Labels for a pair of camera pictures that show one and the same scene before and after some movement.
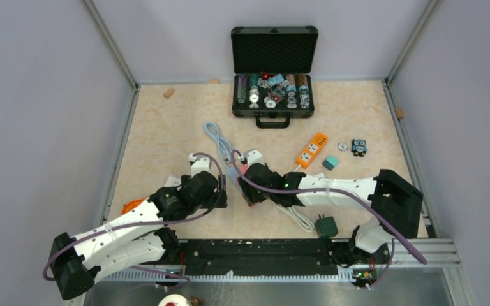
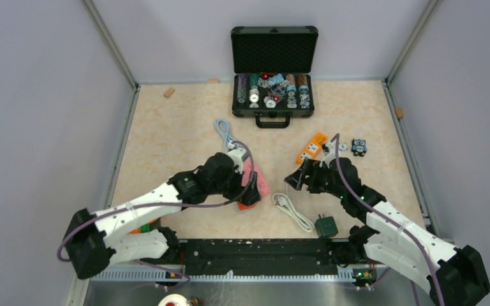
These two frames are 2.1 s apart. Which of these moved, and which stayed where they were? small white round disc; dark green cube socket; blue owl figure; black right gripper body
Moved: black right gripper body
Stayed: dark green cube socket; small white round disc; blue owl figure
